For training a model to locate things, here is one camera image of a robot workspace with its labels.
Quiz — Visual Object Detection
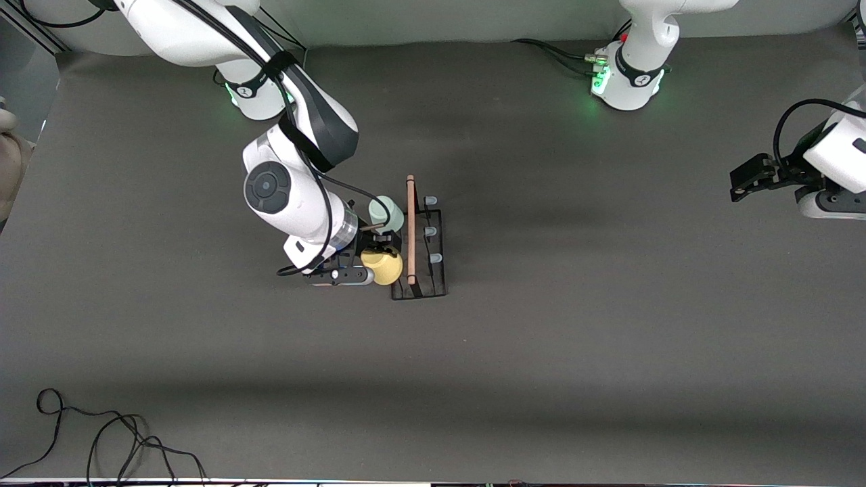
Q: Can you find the loose black cable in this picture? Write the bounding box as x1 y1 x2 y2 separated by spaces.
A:
0 388 208 485

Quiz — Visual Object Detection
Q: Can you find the black wire cup holder rack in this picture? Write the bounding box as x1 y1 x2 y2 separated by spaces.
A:
390 175 449 302

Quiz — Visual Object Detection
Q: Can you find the pale green plastic cup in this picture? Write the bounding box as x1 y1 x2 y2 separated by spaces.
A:
368 195 405 235

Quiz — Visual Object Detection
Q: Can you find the yellow plastic cup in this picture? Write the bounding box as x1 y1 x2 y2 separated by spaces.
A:
361 245 405 286

